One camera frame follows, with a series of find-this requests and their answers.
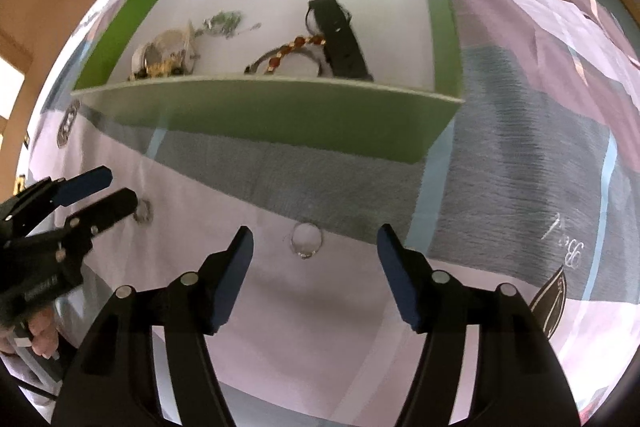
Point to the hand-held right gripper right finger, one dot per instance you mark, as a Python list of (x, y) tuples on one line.
[(397, 277)]

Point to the gold and silver brooch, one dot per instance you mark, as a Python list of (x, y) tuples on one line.
[(162, 68)]

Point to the printed purple grey bed sheet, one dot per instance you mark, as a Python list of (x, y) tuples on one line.
[(500, 157)]

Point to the green cardboard box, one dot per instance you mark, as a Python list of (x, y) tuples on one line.
[(280, 122)]

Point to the beige shell jewelry piece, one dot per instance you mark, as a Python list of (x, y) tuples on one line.
[(160, 44)]

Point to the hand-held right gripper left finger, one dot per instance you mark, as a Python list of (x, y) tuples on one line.
[(235, 277)]

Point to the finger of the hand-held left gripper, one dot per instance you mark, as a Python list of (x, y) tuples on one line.
[(110, 209), (85, 184)]

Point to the person's left hand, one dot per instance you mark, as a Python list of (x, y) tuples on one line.
[(42, 334)]

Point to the black wrist watch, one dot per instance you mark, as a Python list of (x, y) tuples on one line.
[(345, 47)]

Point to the brown wooden board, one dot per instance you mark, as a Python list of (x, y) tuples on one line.
[(40, 7)]

